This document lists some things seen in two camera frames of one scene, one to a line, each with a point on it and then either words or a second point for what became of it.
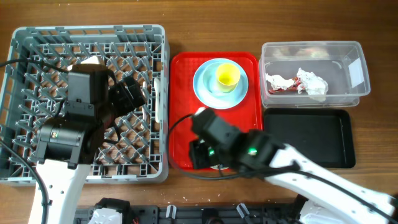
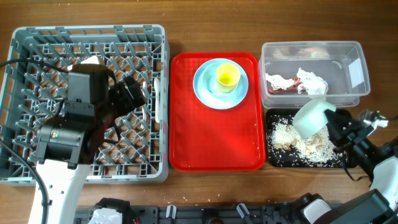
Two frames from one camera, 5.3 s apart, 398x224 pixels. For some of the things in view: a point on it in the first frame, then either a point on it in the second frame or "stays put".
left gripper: (126, 104) stays put
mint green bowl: (221, 167) to (311, 117)
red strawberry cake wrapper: (292, 89) stays put
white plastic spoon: (157, 88) stays put
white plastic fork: (144, 111) stays put
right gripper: (196, 152) to (349, 129)
